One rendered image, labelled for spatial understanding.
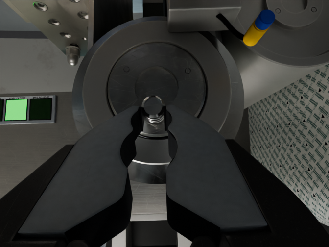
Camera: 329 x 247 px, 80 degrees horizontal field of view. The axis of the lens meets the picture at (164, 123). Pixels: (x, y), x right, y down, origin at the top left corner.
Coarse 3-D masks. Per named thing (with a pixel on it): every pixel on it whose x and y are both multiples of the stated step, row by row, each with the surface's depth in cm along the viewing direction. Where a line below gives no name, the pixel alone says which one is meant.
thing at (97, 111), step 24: (144, 24) 16; (120, 48) 16; (192, 48) 16; (96, 72) 15; (216, 72) 15; (96, 96) 15; (216, 96) 15; (96, 120) 15; (216, 120) 15; (144, 144) 15
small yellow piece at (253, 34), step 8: (216, 16) 14; (264, 16) 10; (272, 16) 10; (224, 24) 13; (256, 24) 11; (264, 24) 10; (232, 32) 13; (248, 32) 11; (256, 32) 11; (264, 32) 11; (248, 40) 12; (256, 40) 12
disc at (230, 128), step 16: (160, 16) 18; (112, 32) 18; (208, 32) 18; (96, 48) 18; (224, 48) 17; (80, 64) 17; (80, 80) 17; (240, 80) 17; (80, 96) 17; (240, 96) 17; (80, 112) 17; (240, 112) 17; (80, 128) 17; (224, 128) 16; (144, 176) 16; (160, 176) 16
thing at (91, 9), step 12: (96, 0) 20; (108, 0) 24; (120, 0) 31; (96, 12) 19; (108, 12) 24; (120, 12) 31; (96, 24) 19; (108, 24) 24; (120, 24) 30; (96, 36) 19
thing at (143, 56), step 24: (144, 48) 15; (168, 48) 15; (120, 72) 15; (144, 72) 15; (168, 72) 15; (192, 72) 15; (120, 96) 15; (144, 96) 15; (168, 96) 15; (192, 96) 15; (144, 120) 15
